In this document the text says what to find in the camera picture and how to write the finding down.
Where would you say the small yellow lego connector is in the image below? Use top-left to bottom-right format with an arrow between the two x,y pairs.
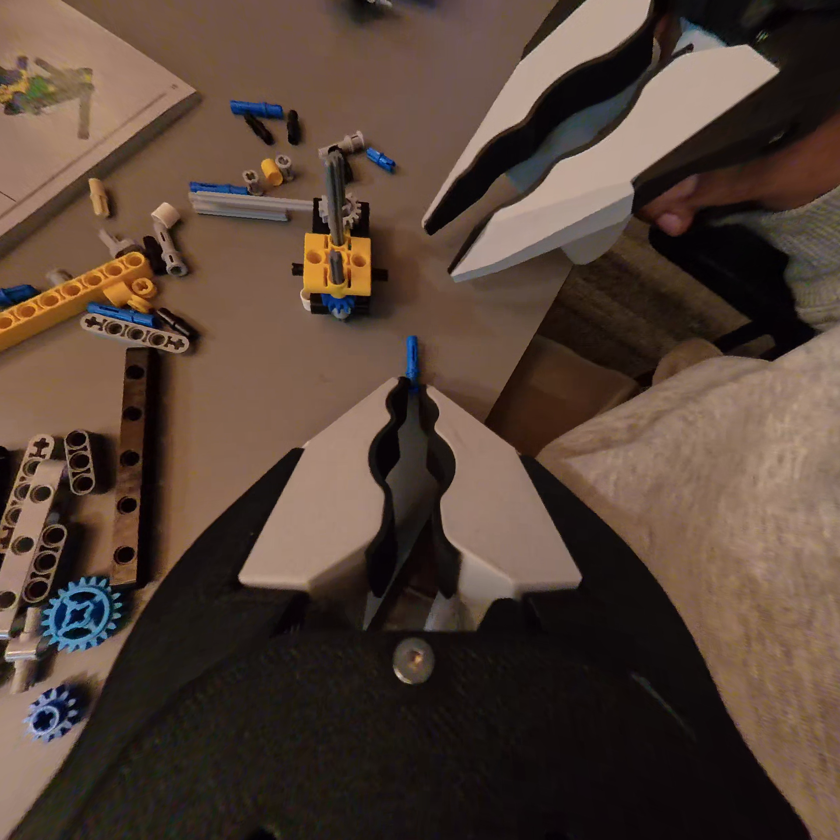
104,277 -> 160,314

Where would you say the long black lego beam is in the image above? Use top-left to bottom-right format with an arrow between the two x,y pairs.
109,346 -> 160,588

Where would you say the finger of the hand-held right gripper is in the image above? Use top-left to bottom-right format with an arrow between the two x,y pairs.
448,43 -> 783,285
422,0 -> 658,237

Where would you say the grey connector with white bush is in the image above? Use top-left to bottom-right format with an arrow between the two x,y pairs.
150,201 -> 191,278

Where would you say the long yellow lego beam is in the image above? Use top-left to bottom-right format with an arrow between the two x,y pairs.
0,251 -> 151,353

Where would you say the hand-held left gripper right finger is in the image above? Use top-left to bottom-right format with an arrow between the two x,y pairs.
420,384 -> 584,632

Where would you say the yellow lego gear assembly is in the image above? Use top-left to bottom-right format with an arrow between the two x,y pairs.
292,147 -> 389,324

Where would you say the thin grey lego liftarm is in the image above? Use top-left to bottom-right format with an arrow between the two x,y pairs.
80,311 -> 192,356

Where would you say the person's right hand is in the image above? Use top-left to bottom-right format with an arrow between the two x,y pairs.
642,139 -> 816,237

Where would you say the white lego beam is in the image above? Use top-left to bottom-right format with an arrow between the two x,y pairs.
0,459 -> 67,641

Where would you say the small dark blue lego gear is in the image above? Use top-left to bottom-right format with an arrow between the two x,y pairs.
24,682 -> 91,744

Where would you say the light blue lego gear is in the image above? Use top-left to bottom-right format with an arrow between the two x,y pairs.
41,575 -> 127,652

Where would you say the grey lego axle connector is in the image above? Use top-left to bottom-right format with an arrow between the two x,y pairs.
3,607 -> 52,695

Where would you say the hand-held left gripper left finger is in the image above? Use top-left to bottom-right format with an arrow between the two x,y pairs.
238,376 -> 421,630

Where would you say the lego instruction booklet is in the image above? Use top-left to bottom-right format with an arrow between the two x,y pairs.
0,0 -> 202,240

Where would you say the person's grey sweater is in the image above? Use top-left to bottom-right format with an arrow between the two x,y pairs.
537,328 -> 840,840

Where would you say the grey lego axle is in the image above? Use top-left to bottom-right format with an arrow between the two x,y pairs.
189,192 -> 316,213
190,206 -> 291,223

